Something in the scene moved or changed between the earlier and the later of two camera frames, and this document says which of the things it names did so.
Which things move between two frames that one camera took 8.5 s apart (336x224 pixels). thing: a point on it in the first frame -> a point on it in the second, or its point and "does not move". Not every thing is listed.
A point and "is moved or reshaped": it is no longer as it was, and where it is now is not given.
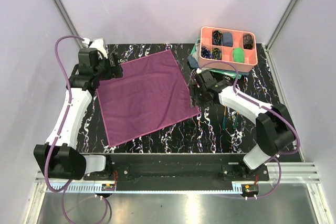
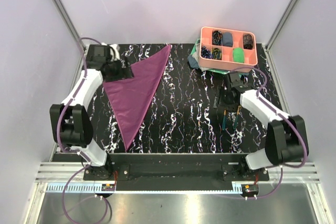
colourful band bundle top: (217, 37) does not move
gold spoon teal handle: (224, 118) does not move
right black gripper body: (200, 94) -> (224, 102)
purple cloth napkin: (153, 93) is moved or reshaped
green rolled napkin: (238, 55) does not move
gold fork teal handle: (236, 120) does not move
